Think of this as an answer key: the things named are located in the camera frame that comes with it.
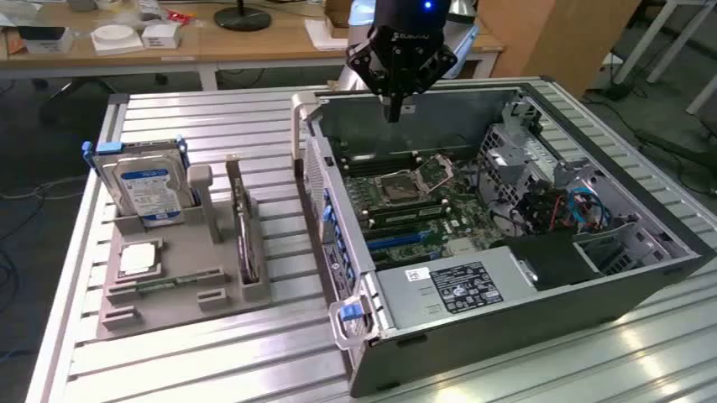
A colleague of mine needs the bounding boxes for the metal socket cover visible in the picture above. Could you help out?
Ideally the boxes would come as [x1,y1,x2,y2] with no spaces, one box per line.
[414,153,458,190]

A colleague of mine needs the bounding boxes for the blue wire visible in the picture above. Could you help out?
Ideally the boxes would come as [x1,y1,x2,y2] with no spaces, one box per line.
[565,188,613,232]

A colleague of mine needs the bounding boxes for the blue expansion slot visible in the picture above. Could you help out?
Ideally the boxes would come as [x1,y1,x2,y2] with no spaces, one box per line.
[366,233,430,251]

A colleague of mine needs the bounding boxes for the green motherboard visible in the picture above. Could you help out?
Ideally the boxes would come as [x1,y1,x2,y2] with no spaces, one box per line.
[335,150,505,270]

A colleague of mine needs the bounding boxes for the brown cardboard box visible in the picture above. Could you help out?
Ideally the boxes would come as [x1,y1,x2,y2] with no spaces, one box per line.
[323,0,353,29]

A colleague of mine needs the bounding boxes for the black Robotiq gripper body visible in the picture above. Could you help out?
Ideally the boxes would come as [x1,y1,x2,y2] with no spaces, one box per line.
[373,0,452,80]

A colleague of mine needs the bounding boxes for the open black PC case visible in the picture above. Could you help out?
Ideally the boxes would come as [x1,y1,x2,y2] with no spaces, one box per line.
[290,75,717,399]

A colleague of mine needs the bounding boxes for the wooden desk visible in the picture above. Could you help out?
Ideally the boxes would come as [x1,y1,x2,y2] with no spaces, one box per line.
[0,0,505,92]

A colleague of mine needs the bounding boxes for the CPU socket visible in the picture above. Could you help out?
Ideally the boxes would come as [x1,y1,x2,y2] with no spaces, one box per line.
[375,170,430,207]

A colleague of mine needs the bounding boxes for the GPU card with metal bracket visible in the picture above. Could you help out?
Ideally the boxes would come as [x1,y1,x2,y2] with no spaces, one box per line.
[226,154,265,283]

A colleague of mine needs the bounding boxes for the grey power supply unit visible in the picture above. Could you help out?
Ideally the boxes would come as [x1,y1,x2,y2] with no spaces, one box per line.
[373,245,540,331]

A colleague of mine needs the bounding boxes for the white table frame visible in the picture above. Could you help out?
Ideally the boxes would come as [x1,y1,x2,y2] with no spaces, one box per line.
[613,0,717,114]

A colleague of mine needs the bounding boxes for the small white labelled box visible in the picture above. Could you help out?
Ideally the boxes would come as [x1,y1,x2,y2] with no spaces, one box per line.
[139,23,185,50]

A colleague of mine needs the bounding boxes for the white box with black lid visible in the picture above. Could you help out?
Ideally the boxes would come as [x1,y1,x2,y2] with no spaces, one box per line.
[16,25,78,55]

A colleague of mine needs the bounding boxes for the hard disk in blue carrier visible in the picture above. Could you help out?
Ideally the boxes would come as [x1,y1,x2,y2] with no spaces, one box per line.
[80,135,190,230]

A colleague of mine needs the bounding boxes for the silver CPU chip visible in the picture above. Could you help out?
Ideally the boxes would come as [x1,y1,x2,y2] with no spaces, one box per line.
[116,243,162,278]

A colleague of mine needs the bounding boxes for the black floor box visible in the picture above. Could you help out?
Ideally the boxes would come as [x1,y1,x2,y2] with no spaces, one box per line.
[581,81,635,102]

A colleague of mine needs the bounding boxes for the black round lamp base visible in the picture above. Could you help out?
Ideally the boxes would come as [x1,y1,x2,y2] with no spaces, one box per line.
[213,0,274,33]

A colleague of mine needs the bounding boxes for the wooden cabinet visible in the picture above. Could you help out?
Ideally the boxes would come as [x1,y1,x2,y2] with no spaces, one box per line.
[476,0,644,92]

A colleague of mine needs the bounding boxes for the silver metal disk bay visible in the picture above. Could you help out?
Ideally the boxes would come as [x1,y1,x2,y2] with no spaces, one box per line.
[478,100,561,211]

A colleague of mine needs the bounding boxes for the white paper stack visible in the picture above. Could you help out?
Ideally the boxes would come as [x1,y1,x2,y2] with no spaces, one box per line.
[305,18,350,51]

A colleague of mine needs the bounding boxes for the grey parts rack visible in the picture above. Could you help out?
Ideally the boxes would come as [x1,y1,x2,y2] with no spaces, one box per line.
[95,165,274,339]

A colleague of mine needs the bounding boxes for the black RAM slot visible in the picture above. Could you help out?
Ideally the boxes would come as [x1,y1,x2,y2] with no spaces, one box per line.
[345,164,422,178]
[338,151,420,165]
[339,155,421,169]
[342,160,421,173]

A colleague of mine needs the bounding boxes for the green RAM stick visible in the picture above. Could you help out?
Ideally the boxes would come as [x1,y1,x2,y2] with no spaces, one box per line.
[134,270,218,293]

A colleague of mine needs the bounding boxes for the black RAM stick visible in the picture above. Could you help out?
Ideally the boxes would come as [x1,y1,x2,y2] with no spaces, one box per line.
[365,208,450,231]

